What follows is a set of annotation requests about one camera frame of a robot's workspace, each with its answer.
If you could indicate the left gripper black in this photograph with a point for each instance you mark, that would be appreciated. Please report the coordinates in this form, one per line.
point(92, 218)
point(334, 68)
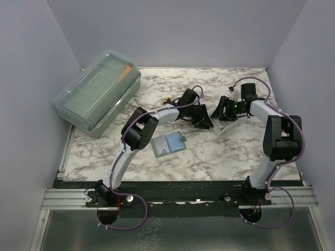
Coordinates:
point(205, 121)

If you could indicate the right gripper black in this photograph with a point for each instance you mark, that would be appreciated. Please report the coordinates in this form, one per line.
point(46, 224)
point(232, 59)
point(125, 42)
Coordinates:
point(224, 102)

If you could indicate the white plastic card tray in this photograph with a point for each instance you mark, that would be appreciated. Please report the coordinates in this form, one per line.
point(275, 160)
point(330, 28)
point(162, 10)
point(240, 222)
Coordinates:
point(220, 127)

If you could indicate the green card holder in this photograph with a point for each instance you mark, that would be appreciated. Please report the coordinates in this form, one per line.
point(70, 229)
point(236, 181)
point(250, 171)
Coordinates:
point(176, 142)

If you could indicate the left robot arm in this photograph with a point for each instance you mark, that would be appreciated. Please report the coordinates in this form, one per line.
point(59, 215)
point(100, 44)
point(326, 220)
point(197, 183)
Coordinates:
point(139, 129)

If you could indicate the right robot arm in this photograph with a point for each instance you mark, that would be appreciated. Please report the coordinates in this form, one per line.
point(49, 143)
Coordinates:
point(283, 141)

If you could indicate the clear plastic storage box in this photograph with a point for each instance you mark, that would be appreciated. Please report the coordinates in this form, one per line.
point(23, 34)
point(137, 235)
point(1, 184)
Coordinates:
point(99, 93)

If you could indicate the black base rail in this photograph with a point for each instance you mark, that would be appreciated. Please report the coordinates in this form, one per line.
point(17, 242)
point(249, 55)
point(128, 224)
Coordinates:
point(174, 199)

